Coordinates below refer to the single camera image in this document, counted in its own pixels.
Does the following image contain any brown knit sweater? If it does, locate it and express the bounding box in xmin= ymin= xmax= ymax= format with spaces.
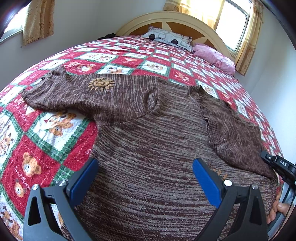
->
xmin=22 ymin=66 xmax=278 ymax=240

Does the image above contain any yellow curtain right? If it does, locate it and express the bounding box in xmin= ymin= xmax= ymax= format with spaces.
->
xmin=163 ymin=1 xmax=263 ymax=76

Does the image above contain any right hand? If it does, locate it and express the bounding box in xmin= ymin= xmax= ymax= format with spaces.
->
xmin=266 ymin=192 xmax=290 ymax=224

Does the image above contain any left side window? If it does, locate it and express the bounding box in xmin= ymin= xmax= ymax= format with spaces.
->
xmin=1 ymin=5 xmax=28 ymax=43

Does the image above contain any pink pillow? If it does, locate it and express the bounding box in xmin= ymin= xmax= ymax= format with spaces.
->
xmin=192 ymin=43 xmax=236 ymax=75

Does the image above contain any yellow curtain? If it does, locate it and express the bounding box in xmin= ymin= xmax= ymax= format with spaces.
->
xmin=22 ymin=0 xmax=55 ymax=46
xmin=163 ymin=1 xmax=263 ymax=76

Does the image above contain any cream wooden headboard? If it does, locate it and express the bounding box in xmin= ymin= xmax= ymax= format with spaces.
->
xmin=116 ymin=11 xmax=231 ymax=58

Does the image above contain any red teddy bear quilt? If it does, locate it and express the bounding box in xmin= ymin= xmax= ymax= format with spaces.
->
xmin=1 ymin=36 xmax=281 ymax=240

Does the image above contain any grey patterned pillow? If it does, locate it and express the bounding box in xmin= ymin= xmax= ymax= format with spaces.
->
xmin=141 ymin=25 xmax=192 ymax=52

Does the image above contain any yellow curtain left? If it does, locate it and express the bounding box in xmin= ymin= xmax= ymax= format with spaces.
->
xmin=22 ymin=0 xmax=55 ymax=46

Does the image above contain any window with white frame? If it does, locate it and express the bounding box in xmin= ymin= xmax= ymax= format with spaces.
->
xmin=216 ymin=0 xmax=251 ymax=56

